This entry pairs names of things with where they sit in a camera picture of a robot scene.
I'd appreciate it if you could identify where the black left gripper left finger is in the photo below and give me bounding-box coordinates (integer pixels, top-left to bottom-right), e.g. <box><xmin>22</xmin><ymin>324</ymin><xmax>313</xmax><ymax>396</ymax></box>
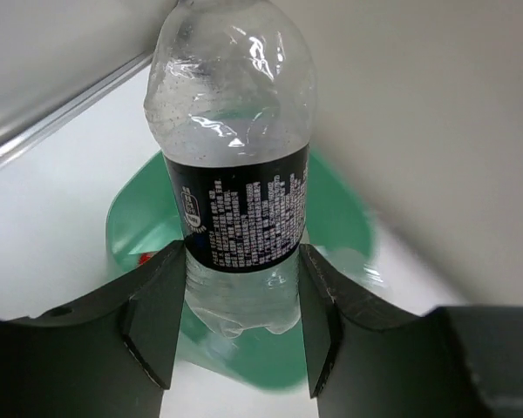
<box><xmin>0</xmin><ymin>241</ymin><xmax>186</xmax><ymax>417</ymax></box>

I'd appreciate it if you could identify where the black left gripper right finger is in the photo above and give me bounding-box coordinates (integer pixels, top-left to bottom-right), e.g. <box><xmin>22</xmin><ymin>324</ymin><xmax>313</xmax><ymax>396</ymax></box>
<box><xmin>299</xmin><ymin>245</ymin><xmax>523</xmax><ymax>417</ymax></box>

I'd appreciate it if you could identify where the clear bottle black label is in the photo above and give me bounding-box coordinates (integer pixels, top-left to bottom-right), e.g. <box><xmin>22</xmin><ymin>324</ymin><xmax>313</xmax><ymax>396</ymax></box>
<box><xmin>144</xmin><ymin>1</ymin><xmax>316</xmax><ymax>338</ymax></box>

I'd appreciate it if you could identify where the green plastic bin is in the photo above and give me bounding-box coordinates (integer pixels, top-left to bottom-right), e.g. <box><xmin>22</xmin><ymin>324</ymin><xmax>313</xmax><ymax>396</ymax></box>
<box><xmin>105</xmin><ymin>145</ymin><xmax>383</xmax><ymax>389</ymax></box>

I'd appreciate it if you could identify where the clear bottle red white label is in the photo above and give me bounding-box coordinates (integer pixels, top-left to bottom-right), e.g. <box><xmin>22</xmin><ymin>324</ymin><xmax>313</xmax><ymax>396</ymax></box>
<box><xmin>138</xmin><ymin>252</ymin><xmax>156</xmax><ymax>266</ymax></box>

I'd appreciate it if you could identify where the aluminium table edge rail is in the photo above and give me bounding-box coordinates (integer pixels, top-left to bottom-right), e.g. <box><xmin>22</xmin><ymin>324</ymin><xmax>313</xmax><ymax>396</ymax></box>
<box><xmin>0</xmin><ymin>52</ymin><xmax>153</xmax><ymax>169</ymax></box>

